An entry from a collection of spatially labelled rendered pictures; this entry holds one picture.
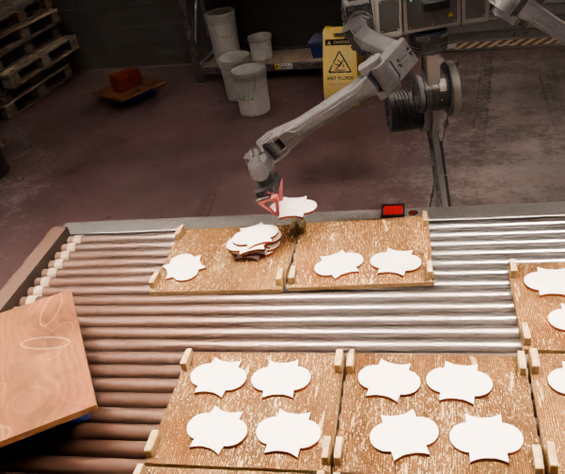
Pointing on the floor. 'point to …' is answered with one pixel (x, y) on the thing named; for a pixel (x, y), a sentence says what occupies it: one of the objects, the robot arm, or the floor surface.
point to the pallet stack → (15, 52)
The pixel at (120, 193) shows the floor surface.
